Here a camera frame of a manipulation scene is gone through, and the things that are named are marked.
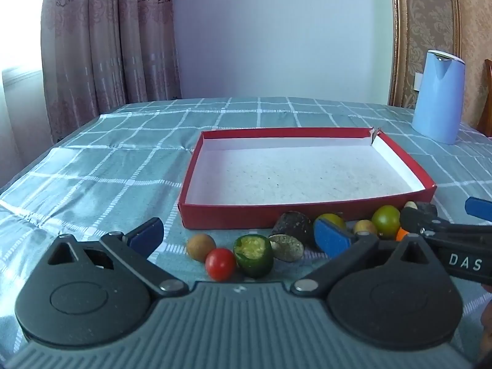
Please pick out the brown patterned curtain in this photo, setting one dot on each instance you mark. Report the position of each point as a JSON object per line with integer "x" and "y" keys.
{"x": 107, "y": 38}

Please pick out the small dark eggplant piece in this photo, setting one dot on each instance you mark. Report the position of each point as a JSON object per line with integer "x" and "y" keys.
{"x": 287, "y": 248}

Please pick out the small brown longan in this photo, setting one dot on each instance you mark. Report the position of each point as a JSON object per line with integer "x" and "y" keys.
{"x": 365, "y": 226}

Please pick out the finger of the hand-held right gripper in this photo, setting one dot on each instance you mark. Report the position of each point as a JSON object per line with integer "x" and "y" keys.
{"x": 417, "y": 217}
{"x": 478, "y": 208}

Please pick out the red cardboard box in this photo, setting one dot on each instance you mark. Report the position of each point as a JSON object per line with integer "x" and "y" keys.
{"x": 303, "y": 176}

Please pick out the orange cherry tomato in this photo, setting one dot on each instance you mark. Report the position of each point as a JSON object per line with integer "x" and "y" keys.
{"x": 402, "y": 234}

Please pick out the green checked tablecloth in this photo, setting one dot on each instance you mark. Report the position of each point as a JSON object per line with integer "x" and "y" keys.
{"x": 96, "y": 176}

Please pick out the red cherry tomato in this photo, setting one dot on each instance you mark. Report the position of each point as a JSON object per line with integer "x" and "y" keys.
{"x": 220, "y": 264}

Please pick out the large dark eggplant piece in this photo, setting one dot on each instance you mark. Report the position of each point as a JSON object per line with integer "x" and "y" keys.
{"x": 294, "y": 225}

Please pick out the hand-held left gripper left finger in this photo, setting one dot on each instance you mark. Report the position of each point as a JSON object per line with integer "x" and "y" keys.
{"x": 148, "y": 235}

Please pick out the gold wall frame moulding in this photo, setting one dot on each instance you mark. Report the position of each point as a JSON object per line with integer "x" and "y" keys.
{"x": 399, "y": 38}

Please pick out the large brown longan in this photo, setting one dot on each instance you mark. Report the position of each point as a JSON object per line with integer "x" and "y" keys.
{"x": 201, "y": 247}

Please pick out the white wall switch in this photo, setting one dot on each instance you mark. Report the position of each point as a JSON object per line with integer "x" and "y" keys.
{"x": 417, "y": 81}

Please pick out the pale beige longan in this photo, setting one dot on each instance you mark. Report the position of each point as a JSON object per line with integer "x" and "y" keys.
{"x": 410, "y": 205}

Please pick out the green cucumber piece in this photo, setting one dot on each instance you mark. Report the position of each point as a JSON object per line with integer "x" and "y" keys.
{"x": 253, "y": 255}

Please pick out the green cherry tomato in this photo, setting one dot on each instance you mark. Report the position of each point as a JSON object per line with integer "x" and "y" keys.
{"x": 385, "y": 221}

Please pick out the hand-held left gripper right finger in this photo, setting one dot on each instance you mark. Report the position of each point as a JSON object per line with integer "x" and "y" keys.
{"x": 330, "y": 238}

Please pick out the yellow-green cherry tomato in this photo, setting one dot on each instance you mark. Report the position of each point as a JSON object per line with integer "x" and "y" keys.
{"x": 333, "y": 219}

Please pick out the wooden chair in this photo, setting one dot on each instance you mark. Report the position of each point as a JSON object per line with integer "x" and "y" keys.
{"x": 486, "y": 100}

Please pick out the blue electric kettle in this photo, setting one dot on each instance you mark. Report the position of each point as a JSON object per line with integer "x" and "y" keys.
{"x": 438, "y": 98}

